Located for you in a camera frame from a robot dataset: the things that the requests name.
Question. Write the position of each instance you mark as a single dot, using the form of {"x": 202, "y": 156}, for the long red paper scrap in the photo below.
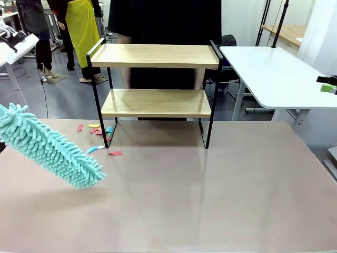
{"x": 116, "y": 153}

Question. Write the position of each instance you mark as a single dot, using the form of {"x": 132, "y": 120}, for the white paper scrap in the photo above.
{"x": 100, "y": 147}

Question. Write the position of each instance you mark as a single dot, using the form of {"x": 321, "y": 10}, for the yellow paper scrap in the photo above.
{"x": 94, "y": 125}

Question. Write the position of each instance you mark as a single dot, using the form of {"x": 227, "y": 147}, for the wide red paper scrap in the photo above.
{"x": 94, "y": 130}

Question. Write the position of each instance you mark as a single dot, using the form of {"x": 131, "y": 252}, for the light blue paper scrap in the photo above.
{"x": 92, "y": 149}

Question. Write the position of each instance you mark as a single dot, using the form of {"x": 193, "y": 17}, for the small red paper scrap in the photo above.
{"x": 80, "y": 127}

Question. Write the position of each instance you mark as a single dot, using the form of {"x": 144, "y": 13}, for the teal microfiber duster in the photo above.
{"x": 47, "y": 147}

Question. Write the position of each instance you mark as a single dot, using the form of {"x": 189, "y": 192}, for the two-tier wood metal shelf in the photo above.
{"x": 158, "y": 59}

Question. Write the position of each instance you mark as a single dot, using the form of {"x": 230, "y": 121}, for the large white table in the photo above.
{"x": 273, "y": 76}

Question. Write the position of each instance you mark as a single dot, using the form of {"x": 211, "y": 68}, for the wooden desk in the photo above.
{"x": 287, "y": 31}

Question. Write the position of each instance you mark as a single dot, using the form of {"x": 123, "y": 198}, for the black tripod stand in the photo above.
{"x": 280, "y": 21}
{"x": 264, "y": 21}

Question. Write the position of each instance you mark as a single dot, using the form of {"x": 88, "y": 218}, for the black office chair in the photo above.
{"x": 229, "y": 44}

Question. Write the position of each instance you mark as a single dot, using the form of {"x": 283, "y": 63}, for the person in black shirt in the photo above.
{"x": 166, "y": 21}

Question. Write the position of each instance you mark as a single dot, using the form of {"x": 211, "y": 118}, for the person in yellow apron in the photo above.
{"x": 80, "y": 26}

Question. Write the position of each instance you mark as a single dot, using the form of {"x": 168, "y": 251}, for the grey floor mat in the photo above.
{"x": 56, "y": 79}

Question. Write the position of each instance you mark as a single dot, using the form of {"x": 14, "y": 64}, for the person in grey top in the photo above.
{"x": 43, "y": 52}

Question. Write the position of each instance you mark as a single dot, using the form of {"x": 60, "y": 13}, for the small white table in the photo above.
{"x": 14, "y": 81}

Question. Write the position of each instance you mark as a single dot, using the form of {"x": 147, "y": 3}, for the grey metal rail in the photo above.
{"x": 331, "y": 170}

